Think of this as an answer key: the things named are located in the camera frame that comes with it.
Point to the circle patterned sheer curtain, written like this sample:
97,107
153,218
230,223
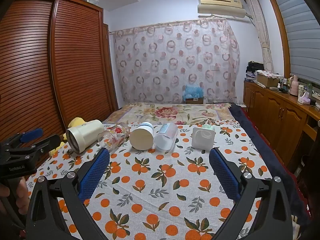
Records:
175,62

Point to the tied patterned window curtain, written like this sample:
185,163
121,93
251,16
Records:
262,37

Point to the clear storage box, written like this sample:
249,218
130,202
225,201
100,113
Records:
88,0

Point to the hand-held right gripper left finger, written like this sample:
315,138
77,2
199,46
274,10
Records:
95,175

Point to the brown slatted wardrobe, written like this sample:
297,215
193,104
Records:
75,67

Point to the orange fruit printed cloth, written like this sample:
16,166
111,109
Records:
160,192

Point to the cream wall air conditioner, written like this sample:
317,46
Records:
220,5

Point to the cardboard box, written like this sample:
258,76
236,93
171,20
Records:
194,100

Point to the clear floral glass cup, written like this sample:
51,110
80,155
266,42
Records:
112,137

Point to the floral bed blanket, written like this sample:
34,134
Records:
170,112

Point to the yellow plush toy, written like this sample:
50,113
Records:
76,123

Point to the pink thermos flask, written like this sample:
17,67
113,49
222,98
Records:
294,86

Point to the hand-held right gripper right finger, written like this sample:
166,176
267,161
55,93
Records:
225,177

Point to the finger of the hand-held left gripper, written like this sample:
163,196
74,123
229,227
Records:
31,133
46,142

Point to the white cup with blue band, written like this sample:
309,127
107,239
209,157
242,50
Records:
141,137

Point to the black bag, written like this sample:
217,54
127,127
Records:
253,66

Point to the grey window blind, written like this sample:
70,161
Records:
300,35

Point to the person's left hand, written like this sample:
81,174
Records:
22,196

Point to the translucent plastic cup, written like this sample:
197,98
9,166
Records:
165,140

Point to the wooden sideboard cabinet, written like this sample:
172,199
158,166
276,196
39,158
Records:
275,115

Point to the cream steel tumbler cup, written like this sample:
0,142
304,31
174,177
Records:
85,135

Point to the pink tissue pack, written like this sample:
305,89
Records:
303,98

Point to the white square cup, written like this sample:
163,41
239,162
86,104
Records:
202,137

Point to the green bottle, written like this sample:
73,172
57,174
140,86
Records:
309,90

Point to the dark blue blanket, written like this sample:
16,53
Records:
250,127

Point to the blue plastic bag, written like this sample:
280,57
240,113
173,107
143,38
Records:
193,91

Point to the box with floral cover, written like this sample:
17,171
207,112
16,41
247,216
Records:
267,78

